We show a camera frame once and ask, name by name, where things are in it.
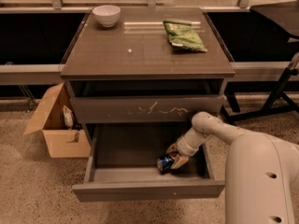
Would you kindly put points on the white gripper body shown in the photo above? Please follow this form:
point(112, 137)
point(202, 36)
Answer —
point(186, 147)

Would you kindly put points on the blue pepsi can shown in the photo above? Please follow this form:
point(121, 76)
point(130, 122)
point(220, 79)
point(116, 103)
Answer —
point(165, 162)

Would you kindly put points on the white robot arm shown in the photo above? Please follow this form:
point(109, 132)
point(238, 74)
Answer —
point(260, 173)

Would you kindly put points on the open grey middle drawer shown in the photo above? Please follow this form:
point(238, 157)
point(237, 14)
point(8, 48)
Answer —
point(122, 165)

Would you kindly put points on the closed grey top drawer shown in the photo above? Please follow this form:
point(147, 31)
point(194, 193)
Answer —
point(143, 109)

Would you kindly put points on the grey drawer cabinet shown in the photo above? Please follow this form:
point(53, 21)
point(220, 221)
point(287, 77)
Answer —
point(134, 58)

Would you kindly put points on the white bag in box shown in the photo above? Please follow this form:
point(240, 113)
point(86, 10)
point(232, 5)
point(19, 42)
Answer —
point(68, 117)

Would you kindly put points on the green chip bag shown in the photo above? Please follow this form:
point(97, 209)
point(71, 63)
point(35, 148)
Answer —
point(181, 36)

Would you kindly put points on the open cardboard box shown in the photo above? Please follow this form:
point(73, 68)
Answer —
point(49, 119)

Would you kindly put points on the white ceramic bowl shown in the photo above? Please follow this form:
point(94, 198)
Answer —
point(107, 15)

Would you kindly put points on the black rolling stand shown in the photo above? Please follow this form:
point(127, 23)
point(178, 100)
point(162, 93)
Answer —
point(262, 44)

